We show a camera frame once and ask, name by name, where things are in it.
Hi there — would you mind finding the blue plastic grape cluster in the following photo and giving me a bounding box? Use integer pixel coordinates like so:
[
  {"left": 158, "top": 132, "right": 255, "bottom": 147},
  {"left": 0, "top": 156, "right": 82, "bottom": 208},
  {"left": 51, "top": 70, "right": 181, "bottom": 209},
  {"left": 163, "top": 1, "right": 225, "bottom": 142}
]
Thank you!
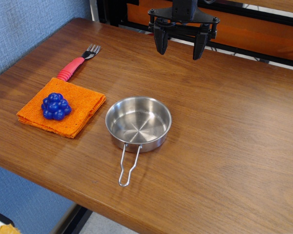
[{"left": 41, "top": 93, "right": 72, "bottom": 121}]

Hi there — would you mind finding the silver frying pan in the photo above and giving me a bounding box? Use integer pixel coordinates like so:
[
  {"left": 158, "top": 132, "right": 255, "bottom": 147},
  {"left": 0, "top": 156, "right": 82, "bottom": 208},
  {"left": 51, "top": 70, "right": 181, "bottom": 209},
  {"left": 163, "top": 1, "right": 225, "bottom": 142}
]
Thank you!
[{"left": 105, "top": 96, "right": 172, "bottom": 187}]

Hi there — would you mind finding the folded orange cloth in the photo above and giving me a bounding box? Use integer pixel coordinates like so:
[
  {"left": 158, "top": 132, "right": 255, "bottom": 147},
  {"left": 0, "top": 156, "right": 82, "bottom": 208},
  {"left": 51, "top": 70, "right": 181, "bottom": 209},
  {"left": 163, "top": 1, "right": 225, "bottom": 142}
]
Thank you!
[{"left": 17, "top": 78, "right": 106, "bottom": 138}]

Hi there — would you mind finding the black and yellow floor object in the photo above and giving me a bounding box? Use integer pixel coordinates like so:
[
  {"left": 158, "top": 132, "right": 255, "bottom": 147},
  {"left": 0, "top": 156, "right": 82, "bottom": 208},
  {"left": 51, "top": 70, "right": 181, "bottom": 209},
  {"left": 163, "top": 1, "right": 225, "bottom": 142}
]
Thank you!
[{"left": 0, "top": 214, "right": 21, "bottom": 234}]

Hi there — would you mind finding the black metal frame with orange panel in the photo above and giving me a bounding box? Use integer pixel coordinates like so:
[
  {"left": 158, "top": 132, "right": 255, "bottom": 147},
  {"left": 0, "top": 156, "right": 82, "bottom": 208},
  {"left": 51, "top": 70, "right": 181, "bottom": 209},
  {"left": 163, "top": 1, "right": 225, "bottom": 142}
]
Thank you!
[{"left": 97, "top": 0, "right": 293, "bottom": 66}]

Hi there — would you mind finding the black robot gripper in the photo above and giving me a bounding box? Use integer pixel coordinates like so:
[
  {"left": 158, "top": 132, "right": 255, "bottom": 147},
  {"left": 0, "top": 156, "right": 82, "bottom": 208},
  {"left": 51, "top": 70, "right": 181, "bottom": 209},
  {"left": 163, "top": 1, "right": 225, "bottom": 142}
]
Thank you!
[{"left": 148, "top": 0, "right": 220, "bottom": 60}]

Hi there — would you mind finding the red handled metal fork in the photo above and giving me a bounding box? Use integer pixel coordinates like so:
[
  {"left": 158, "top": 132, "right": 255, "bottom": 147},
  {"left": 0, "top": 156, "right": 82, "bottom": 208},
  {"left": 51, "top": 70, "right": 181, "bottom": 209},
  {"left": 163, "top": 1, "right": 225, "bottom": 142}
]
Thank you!
[{"left": 57, "top": 44, "right": 101, "bottom": 81}]

